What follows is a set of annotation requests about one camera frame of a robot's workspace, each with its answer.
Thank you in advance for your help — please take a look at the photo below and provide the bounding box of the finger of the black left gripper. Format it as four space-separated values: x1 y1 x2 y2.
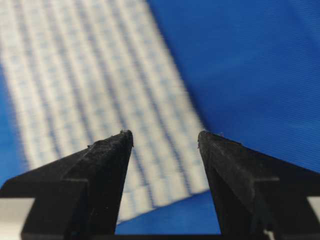
0 130 134 240
198 130 320 240

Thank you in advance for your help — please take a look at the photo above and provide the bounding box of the blue striped white towel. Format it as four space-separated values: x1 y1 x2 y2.
0 0 209 222

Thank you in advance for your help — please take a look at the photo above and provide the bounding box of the blue table cloth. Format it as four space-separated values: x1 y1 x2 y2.
0 0 320 235

